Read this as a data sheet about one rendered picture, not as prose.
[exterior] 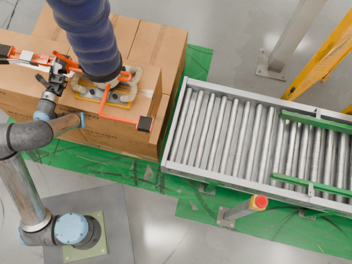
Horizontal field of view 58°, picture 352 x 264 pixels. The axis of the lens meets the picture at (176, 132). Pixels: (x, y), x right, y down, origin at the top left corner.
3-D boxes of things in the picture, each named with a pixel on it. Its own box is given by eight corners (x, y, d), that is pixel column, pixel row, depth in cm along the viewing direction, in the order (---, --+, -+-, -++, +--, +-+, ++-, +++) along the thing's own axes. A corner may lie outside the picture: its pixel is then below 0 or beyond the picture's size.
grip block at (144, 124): (154, 120, 177) (154, 117, 173) (151, 134, 175) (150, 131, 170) (140, 117, 178) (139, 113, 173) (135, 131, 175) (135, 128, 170)
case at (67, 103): (162, 95, 239) (161, 67, 201) (147, 144, 226) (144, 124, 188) (85, 76, 242) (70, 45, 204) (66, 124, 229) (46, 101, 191)
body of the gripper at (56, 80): (68, 80, 186) (62, 99, 182) (54, 77, 186) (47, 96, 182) (64, 74, 179) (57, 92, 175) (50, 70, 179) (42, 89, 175)
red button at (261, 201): (267, 197, 171) (269, 196, 167) (265, 210, 168) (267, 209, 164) (254, 194, 171) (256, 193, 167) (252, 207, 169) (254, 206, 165)
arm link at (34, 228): (56, 251, 165) (5, 136, 120) (22, 252, 165) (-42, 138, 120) (64, 226, 177) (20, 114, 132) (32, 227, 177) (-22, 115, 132)
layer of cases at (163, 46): (185, 57, 296) (188, 30, 258) (157, 158, 264) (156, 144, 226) (62, 29, 303) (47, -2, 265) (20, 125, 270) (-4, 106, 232)
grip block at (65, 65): (74, 61, 189) (71, 55, 184) (68, 75, 186) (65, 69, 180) (60, 58, 190) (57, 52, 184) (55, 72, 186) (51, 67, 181)
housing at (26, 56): (37, 55, 190) (34, 51, 185) (33, 65, 187) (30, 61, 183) (25, 53, 190) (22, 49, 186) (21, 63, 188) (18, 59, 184)
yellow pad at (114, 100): (134, 95, 194) (133, 91, 189) (130, 110, 190) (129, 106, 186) (79, 84, 195) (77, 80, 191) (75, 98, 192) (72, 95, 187)
